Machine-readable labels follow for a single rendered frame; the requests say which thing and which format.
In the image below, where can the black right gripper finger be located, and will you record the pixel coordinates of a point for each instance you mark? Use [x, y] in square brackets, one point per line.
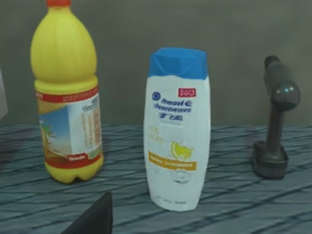
[93, 217]

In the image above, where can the white object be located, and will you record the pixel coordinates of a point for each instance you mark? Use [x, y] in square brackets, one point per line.
[2, 97]

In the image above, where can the white shampoo bottle blue cap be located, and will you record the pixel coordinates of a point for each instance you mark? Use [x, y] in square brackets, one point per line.
[176, 136]

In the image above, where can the yellow juice bottle red cap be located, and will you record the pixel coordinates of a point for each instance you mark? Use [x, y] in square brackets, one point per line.
[64, 73]

